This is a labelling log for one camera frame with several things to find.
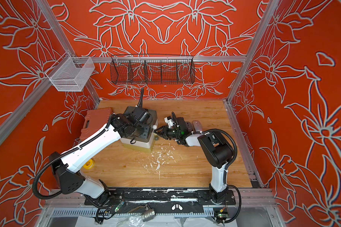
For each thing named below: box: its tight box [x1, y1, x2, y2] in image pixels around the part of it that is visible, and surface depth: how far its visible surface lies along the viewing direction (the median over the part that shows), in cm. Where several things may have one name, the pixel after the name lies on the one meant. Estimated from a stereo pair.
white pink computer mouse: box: [192, 120, 203, 132], surface depth 104 cm
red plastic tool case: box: [79, 107, 113, 141], surface depth 103 cm
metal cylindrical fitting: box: [141, 208, 156, 223], surface depth 67 cm
